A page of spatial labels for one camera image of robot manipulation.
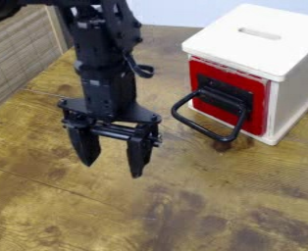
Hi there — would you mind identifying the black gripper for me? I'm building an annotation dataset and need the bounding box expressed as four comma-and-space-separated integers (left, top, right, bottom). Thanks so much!
59, 68, 161, 178

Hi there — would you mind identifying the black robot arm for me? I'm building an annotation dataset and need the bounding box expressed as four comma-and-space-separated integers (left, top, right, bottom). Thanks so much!
0, 0, 161, 178

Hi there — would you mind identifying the red drawer front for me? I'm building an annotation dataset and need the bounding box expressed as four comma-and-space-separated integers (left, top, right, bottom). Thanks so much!
189, 57, 270, 135

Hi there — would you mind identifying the white wooden box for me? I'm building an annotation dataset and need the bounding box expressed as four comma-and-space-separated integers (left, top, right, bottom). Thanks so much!
174, 4, 308, 145

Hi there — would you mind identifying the black cable loop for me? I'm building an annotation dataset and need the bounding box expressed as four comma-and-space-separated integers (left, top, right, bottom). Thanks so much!
123, 52, 155, 79

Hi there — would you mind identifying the black metal drawer handle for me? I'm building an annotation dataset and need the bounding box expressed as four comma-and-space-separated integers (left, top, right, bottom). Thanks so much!
170, 74, 254, 143

